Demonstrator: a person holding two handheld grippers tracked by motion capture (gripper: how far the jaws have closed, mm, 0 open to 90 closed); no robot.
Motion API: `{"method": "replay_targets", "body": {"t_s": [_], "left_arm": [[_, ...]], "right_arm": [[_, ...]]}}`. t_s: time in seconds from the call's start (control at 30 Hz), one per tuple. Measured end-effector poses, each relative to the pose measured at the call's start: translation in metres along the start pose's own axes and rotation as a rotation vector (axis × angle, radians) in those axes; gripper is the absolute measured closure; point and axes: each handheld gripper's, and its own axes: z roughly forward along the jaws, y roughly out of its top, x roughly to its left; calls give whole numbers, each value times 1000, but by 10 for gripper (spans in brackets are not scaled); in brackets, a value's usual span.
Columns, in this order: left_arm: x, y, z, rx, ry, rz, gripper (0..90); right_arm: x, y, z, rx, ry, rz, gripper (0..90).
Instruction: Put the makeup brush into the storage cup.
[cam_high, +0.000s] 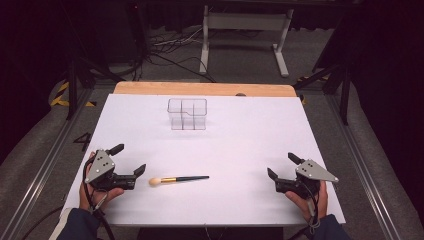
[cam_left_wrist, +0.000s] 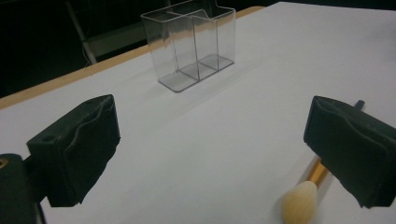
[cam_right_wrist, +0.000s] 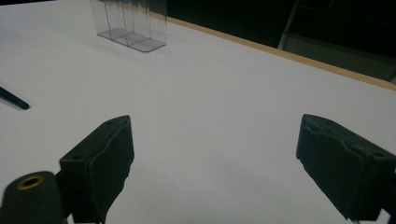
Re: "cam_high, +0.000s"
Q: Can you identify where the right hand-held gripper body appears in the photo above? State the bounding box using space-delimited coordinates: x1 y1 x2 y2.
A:
275 159 340 200

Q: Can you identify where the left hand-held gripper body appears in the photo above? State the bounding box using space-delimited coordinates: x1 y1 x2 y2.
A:
84 149 138 192

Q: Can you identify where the person's left hand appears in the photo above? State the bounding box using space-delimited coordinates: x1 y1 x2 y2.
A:
78 151 125 212

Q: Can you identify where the person's right hand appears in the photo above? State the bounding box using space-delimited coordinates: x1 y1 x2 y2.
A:
284 181 329 223

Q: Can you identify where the white table cover sheet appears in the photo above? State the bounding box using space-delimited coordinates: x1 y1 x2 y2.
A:
60 93 347 228

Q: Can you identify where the clear plastic organizer box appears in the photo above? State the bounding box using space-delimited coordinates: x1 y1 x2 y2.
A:
166 97 208 131

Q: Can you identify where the yellow black floor tape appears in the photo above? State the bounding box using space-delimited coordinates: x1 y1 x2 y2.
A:
49 81 98 108

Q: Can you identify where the black tripod stand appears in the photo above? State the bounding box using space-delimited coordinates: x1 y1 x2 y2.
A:
59 33 127 122
293 49 353 127

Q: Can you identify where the wooden table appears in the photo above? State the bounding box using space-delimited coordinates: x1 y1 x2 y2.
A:
113 81 298 98

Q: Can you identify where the black curtain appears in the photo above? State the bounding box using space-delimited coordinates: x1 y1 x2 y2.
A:
0 0 148 164

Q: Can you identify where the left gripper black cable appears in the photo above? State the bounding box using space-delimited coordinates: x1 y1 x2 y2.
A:
82 157 116 240

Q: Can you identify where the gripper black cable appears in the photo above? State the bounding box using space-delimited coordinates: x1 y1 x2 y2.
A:
287 184 323 240
82 157 116 240

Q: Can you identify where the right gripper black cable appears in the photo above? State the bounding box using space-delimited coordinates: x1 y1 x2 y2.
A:
287 184 323 240

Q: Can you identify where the makeup brush with black handle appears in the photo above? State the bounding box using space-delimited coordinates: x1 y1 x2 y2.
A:
148 175 211 188

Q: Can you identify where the aluminium floor rail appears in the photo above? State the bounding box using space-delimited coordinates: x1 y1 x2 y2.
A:
0 87 95 240
324 93 403 240

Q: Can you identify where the bundle of floor cables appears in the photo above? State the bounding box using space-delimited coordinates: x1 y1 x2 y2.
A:
133 26 218 84

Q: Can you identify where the white metal stand frame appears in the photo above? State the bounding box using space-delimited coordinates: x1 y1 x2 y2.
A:
198 4 295 79

